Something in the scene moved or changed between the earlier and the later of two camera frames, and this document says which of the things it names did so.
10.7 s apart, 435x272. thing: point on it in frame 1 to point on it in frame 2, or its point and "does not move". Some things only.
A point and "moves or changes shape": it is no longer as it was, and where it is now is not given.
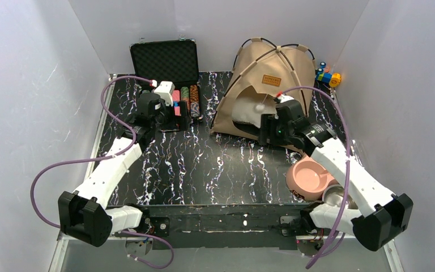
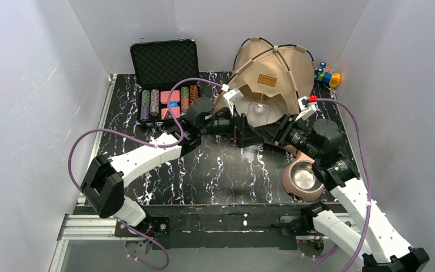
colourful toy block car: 324,75 does not move
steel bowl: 333,195 moves or changes shape
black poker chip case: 175,61 does not move
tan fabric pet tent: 264,72 does not move
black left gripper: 182,115 to 240,130
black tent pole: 249,67 to 278,52
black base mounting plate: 234,226 does not move
